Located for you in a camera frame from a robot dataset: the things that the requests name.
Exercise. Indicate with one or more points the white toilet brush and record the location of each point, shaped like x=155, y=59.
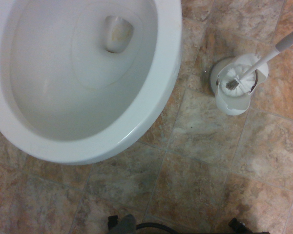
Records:
x=258, y=64

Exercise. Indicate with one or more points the grey rounded object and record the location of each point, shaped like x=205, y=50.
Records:
x=128, y=224

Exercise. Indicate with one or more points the white brush holder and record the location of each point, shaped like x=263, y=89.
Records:
x=230, y=107

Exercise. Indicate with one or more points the black stand foot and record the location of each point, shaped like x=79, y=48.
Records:
x=238, y=226
x=112, y=222

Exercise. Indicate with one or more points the white toilet bowl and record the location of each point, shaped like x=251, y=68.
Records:
x=88, y=136

